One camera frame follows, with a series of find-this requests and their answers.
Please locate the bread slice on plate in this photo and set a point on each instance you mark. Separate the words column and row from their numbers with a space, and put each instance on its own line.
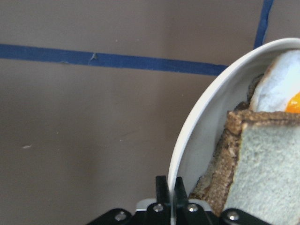
column 211, row 173

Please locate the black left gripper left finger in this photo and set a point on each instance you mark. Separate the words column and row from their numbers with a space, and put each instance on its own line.
column 162, row 191

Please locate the fried egg toy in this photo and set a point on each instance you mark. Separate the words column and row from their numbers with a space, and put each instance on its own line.
column 279, row 87

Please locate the cream round plate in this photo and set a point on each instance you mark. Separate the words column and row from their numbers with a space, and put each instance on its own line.
column 202, row 130

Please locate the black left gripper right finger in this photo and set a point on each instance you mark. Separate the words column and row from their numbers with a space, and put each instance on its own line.
column 180, row 195

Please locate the brown crust bread slice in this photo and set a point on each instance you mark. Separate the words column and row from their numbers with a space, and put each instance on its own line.
column 258, row 168

